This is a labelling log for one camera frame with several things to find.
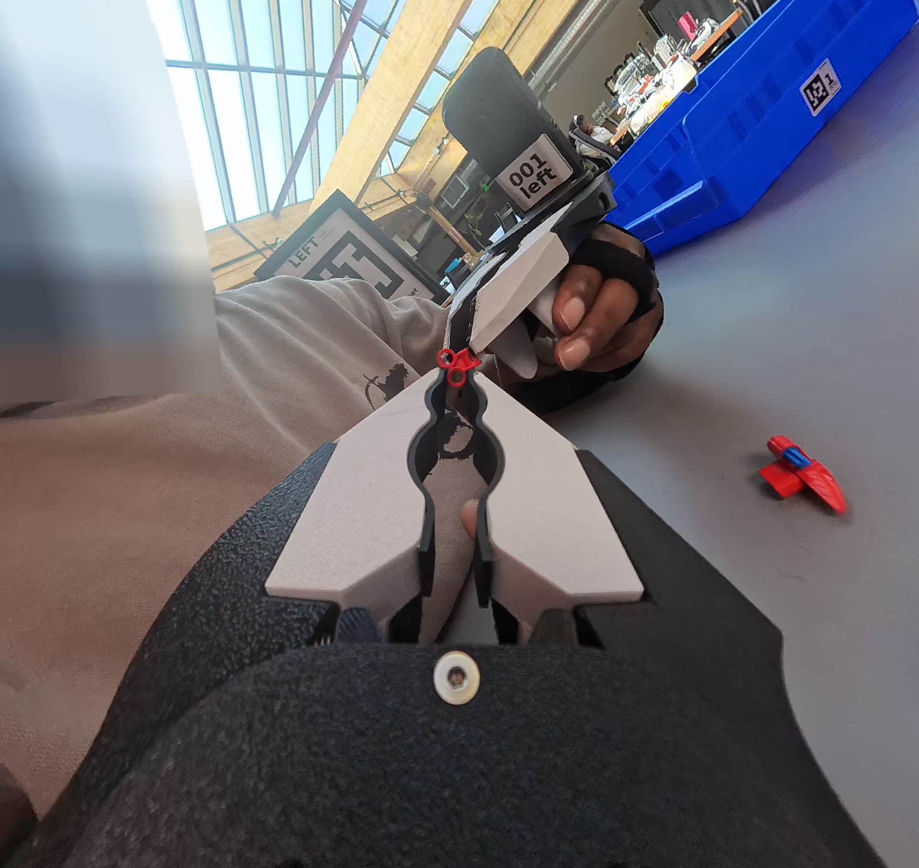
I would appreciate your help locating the person's left hand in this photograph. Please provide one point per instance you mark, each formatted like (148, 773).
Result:
(596, 322)

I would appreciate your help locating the red toy brick piece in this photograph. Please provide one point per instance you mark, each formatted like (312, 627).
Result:
(818, 484)

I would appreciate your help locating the tagged blue storage bin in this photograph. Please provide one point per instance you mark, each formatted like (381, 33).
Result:
(754, 129)

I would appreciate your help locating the cluttered wooden workbench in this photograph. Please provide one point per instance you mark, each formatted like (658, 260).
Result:
(646, 93)

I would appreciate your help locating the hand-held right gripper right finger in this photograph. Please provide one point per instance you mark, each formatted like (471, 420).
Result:
(560, 523)

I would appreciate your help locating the small blue toy pin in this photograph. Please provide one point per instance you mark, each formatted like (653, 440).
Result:
(793, 457)

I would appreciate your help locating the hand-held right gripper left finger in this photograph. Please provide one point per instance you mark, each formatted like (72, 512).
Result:
(344, 523)

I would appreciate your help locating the black framed marker board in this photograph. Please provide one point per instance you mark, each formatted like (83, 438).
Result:
(309, 254)

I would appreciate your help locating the person's beige sweatshirt torso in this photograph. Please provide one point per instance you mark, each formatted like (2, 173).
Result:
(108, 523)

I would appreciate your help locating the person's left forearm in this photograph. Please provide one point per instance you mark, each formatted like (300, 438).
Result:
(323, 337)

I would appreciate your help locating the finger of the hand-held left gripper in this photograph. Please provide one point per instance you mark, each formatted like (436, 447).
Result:
(517, 286)
(463, 315)

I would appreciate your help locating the person's right hand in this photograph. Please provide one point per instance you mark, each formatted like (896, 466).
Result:
(468, 516)

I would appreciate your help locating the small red toy connector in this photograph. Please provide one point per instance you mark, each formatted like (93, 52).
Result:
(465, 360)

